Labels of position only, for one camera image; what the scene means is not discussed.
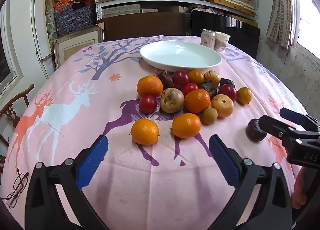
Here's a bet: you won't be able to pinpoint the dark purple passion fruit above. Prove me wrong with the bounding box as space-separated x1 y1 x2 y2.
157 72 174 90

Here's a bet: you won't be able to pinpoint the small striped pepino back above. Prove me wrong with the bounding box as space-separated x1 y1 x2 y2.
204 70 221 87

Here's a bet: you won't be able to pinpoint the purple mangosteen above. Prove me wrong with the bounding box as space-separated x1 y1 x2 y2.
245 118 267 142

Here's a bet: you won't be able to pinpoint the checkered curtain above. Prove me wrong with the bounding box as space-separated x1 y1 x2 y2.
266 0 295 50

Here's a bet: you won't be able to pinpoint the small red tomato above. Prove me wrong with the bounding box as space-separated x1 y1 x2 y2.
139 95 157 114
182 83 198 96

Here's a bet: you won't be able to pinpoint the person's right hand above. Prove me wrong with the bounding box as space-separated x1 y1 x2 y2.
291 167 307 209

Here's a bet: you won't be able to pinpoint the dark wooden cabinet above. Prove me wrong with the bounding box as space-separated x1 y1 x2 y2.
97 12 191 41

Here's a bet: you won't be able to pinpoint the pink drink can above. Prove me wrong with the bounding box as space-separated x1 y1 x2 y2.
201 29 215 49

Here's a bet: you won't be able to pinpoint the large red plum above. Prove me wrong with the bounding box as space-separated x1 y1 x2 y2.
172 70 189 89

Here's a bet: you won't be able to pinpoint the dark wrinkled passion fruit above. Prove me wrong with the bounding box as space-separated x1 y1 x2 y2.
198 82 218 99

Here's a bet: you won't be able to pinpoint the eyeglasses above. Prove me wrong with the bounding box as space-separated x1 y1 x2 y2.
1 168 29 209

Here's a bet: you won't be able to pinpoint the striped yellow pepino melon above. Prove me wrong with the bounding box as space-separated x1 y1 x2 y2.
160 88 184 113

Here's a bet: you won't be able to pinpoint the wooden chair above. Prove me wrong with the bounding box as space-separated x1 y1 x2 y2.
1 84 37 156

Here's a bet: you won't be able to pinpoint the framed picture leaning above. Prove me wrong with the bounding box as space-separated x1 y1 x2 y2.
54 23 105 69

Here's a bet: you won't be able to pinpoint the white oval plate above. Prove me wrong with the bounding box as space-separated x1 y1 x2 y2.
139 41 222 72

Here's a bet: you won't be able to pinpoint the blue patterned boxes stack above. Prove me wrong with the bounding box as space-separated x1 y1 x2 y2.
54 0 95 37

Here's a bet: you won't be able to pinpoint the small yellow orange fruit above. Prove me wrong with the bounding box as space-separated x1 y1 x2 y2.
188 69 204 84

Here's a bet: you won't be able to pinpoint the pink deer print tablecloth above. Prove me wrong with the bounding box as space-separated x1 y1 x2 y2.
1 36 305 229

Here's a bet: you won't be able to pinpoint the large orange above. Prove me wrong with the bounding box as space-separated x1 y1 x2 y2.
184 89 211 114
137 75 163 97

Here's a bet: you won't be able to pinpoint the small brown longan fruit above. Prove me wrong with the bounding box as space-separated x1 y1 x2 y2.
201 107 218 124

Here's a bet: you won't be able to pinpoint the white paper cup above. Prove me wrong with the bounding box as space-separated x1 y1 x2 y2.
214 31 231 52

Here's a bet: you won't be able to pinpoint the orange persimmon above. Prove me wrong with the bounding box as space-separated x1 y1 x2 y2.
212 94 234 118

